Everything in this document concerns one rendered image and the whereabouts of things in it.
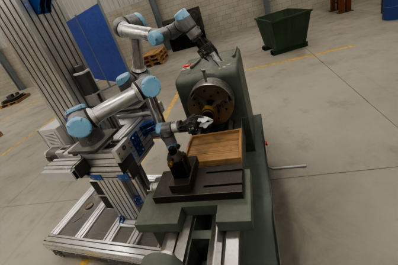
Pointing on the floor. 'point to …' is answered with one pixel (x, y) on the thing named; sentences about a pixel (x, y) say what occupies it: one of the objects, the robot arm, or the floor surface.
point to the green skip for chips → (284, 29)
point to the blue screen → (98, 44)
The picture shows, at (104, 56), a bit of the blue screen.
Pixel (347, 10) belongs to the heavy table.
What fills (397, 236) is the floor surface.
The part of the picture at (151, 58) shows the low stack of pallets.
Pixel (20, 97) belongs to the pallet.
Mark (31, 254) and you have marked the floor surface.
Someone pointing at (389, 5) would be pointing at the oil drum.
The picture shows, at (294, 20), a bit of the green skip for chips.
